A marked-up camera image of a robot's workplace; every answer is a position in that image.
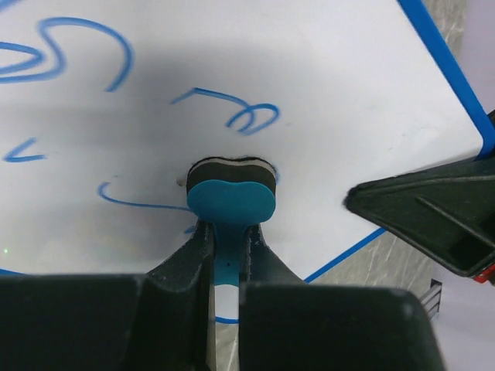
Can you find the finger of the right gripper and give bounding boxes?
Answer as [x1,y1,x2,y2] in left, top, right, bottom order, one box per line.
[343,158,494,277]

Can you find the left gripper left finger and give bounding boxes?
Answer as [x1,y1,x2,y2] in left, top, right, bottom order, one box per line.
[1,222,215,370]

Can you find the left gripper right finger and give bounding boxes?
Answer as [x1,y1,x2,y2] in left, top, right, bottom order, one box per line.
[238,226,445,370]

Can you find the blue whiteboard eraser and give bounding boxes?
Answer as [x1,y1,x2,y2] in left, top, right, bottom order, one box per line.
[186,156,278,286]

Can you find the blue-framed small whiteboard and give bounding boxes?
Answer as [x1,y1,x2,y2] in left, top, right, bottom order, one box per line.
[0,0,495,325]

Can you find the aluminium mounting rail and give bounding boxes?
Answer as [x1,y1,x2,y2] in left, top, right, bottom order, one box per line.
[420,279,442,320]

